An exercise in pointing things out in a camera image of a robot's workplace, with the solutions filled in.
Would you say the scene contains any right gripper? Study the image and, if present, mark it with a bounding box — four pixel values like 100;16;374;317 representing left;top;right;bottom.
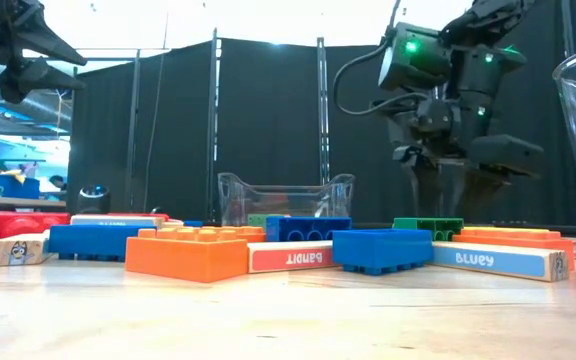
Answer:
392;97;544;221

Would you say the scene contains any green plastic brick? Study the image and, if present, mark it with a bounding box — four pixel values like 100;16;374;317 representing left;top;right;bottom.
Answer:
246;213;289;227
391;216;465;243

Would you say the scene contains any yellow plastic brick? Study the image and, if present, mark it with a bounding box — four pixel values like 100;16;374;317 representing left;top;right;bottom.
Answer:
460;225;552;234

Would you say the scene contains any wooden block Bluey label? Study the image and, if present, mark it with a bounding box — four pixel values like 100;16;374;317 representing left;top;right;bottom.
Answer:
430;240;571;283

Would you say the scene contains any wooden block Bandit label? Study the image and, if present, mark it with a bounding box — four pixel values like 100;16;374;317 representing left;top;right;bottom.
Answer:
246;239;339;275

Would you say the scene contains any black curtain pole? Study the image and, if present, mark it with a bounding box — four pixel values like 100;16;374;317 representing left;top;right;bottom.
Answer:
125;48;142;214
206;27;221;221

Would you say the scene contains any person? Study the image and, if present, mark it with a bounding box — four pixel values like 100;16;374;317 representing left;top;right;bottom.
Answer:
47;173;68;194

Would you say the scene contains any wooden desk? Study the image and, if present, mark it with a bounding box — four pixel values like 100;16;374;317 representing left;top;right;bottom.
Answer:
0;192;68;211

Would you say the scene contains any grey curtain pole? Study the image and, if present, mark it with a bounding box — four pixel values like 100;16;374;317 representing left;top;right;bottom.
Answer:
316;35;331;186

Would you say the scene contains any wooden block cartoon dog end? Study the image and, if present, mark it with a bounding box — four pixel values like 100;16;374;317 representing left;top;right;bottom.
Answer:
0;232;59;268

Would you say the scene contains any silver ceiling duct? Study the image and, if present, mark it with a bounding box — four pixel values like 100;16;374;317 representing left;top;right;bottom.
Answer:
0;84;73;136

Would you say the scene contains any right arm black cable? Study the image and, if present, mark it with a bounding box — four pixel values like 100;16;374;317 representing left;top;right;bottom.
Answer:
331;0;422;117

